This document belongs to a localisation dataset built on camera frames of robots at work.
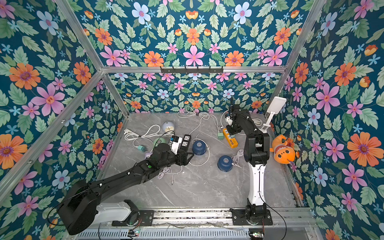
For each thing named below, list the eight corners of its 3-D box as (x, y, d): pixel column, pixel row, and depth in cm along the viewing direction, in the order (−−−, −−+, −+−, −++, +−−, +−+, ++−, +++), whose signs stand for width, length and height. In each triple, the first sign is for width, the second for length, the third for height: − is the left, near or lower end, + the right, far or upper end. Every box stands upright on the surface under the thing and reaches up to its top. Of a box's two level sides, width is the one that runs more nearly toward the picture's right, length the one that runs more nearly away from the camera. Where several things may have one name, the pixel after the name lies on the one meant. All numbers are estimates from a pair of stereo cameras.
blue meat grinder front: (217, 174, 90) (219, 167, 81) (217, 163, 95) (218, 155, 86) (230, 174, 90) (233, 167, 81) (229, 163, 95) (231, 155, 86)
